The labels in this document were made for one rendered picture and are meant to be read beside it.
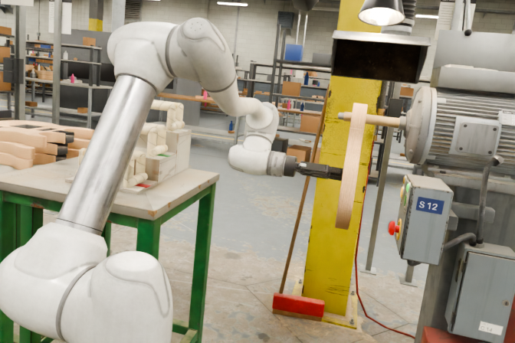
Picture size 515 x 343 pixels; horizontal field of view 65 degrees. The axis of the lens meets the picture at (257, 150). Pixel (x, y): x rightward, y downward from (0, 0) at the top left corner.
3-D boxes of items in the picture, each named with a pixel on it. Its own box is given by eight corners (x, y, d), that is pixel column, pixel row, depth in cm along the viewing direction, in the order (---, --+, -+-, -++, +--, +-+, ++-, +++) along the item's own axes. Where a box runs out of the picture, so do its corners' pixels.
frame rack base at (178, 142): (188, 168, 177) (191, 129, 174) (175, 175, 162) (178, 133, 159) (131, 159, 181) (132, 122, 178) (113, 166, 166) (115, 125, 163)
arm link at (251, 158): (264, 168, 140) (273, 136, 146) (222, 161, 143) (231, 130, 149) (267, 181, 149) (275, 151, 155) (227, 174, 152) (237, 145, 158)
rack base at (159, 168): (175, 175, 162) (177, 152, 161) (158, 184, 146) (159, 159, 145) (113, 165, 167) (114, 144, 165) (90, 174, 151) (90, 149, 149)
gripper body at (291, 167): (284, 178, 149) (309, 181, 147) (281, 173, 141) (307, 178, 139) (288, 158, 150) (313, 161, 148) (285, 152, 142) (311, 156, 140)
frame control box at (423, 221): (473, 266, 121) (490, 182, 117) (496, 301, 100) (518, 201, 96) (388, 249, 126) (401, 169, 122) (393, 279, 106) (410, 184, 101)
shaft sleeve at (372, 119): (398, 128, 135) (398, 119, 135) (398, 127, 132) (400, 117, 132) (342, 121, 139) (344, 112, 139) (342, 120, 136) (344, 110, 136)
